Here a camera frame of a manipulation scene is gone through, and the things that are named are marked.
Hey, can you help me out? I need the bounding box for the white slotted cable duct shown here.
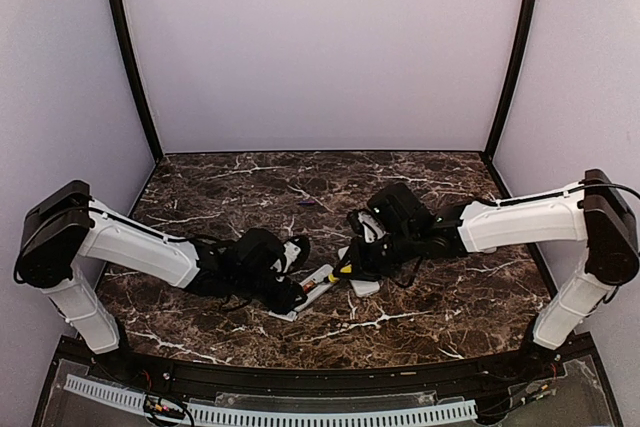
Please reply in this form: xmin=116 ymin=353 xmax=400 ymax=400
xmin=63 ymin=374 xmax=478 ymax=426

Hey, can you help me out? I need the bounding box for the orange AAA battery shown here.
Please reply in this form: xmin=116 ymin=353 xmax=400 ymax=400
xmin=302 ymin=281 xmax=317 ymax=293

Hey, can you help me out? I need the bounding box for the yellow handled screwdriver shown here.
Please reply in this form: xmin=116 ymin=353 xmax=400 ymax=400
xmin=320 ymin=264 xmax=352 ymax=284

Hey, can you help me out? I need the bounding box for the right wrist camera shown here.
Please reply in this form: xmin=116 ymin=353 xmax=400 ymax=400
xmin=347 ymin=209 xmax=387 ymax=244

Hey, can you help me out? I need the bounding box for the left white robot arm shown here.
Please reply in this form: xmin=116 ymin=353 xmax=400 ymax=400
xmin=13 ymin=180 xmax=309 ymax=383

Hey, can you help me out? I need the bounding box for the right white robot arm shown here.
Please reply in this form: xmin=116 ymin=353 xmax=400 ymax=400
xmin=329 ymin=169 xmax=639 ymax=381

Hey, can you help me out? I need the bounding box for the black frame post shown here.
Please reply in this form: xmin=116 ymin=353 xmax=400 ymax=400
xmin=482 ymin=0 xmax=536 ymax=164
xmin=108 ymin=0 xmax=164 ymax=164

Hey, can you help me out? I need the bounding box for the black front table rail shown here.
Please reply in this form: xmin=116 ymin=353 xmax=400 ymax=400
xmin=87 ymin=351 xmax=564 ymax=398

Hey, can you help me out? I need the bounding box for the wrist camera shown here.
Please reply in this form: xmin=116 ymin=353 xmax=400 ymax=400
xmin=271 ymin=235 xmax=311 ymax=276
xmin=347 ymin=209 xmax=387 ymax=244

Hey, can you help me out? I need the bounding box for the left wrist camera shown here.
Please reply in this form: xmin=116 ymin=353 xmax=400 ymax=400
xmin=271 ymin=235 xmax=311 ymax=276

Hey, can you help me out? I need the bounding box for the right black frame post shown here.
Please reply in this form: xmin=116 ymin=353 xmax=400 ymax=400
xmin=482 ymin=0 xmax=536 ymax=164

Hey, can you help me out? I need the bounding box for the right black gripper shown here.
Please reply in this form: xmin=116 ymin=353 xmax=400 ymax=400
xmin=333 ymin=226 xmax=420 ymax=282

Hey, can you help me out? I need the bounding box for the white remote with display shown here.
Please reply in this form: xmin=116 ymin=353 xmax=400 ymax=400
xmin=268 ymin=264 xmax=334 ymax=322

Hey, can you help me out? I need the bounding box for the left black frame post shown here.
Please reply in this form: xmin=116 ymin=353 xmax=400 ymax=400
xmin=108 ymin=0 xmax=164 ymax=164

